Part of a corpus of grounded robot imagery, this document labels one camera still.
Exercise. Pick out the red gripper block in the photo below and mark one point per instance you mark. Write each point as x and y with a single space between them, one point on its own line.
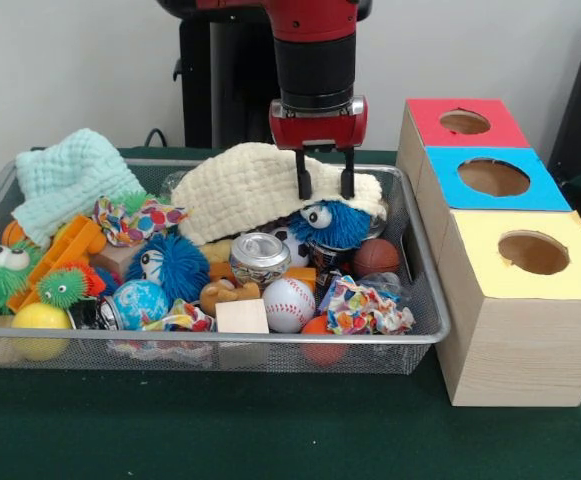
320 132

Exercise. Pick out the blue spiky eyed toy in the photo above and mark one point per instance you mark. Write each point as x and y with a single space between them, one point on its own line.
180 270
340 230

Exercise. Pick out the cream waffle cloth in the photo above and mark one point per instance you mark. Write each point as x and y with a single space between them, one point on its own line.
240 200

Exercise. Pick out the mint green cloth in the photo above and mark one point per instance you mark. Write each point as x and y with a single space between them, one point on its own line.
65 175

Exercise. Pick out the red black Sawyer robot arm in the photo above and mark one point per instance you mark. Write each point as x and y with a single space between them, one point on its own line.
315 65

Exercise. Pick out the shallow mesh bin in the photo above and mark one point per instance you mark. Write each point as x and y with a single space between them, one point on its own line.
320 355

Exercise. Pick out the wooden box with three holes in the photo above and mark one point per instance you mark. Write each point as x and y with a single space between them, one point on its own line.
520 350

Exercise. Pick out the crushed silver can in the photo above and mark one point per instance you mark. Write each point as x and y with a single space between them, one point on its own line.
257 255

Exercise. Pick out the crumpled colourful paper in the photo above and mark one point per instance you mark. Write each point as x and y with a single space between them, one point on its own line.
360 305
135 220

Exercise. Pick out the white baseball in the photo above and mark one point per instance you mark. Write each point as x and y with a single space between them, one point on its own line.
289 305

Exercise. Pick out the plain wooden cube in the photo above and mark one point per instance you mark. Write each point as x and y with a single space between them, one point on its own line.
242 316

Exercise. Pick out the blue globe ball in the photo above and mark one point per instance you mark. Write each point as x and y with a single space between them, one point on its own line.
140 302

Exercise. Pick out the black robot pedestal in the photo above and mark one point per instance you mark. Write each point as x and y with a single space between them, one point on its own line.
230 75

